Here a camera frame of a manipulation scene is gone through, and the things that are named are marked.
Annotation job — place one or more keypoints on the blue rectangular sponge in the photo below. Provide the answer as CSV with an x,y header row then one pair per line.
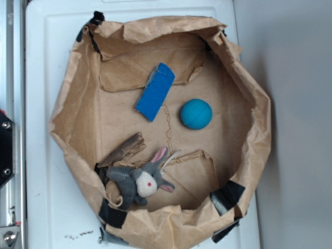
x,y
155,91

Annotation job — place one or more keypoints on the teal rubber ball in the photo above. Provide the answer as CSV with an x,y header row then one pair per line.
x,y
196,114

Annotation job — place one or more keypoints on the brown wood bark piece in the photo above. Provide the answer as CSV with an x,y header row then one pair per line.
x,y
124,151

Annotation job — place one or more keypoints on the grey plush bunny toy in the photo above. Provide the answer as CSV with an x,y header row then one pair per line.
x,y
136,185

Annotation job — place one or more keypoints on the black mounting plate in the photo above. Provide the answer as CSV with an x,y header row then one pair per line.
x,y
7,142

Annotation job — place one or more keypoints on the aluminium frame rail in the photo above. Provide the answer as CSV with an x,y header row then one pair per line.
x,y
12,211

